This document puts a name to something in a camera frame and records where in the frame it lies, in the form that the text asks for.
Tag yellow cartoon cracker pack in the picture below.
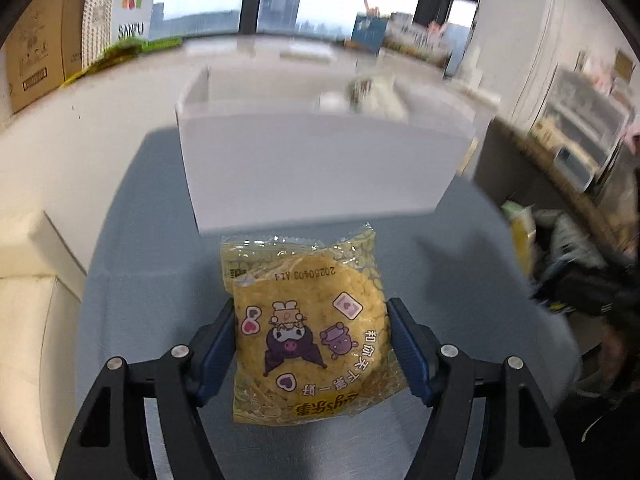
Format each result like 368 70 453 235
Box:
220 224 407 427

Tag dark side table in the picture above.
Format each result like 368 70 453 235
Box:
473 117 639 260

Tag clear plastic drawer unit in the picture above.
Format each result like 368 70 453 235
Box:
529 66 631 192

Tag cream sofa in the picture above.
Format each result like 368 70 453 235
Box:
1 210 86 479

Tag white storage box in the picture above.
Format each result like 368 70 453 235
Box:
176 65 476 232

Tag printed display board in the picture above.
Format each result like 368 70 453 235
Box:
348 14 452 68

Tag brown cardboard box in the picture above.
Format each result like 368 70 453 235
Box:
6 0 85 113

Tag green packets on sill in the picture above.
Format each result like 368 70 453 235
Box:
61 37 183 88

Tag white SANFU shopping bag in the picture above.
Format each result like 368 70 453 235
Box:
81 0 154 68

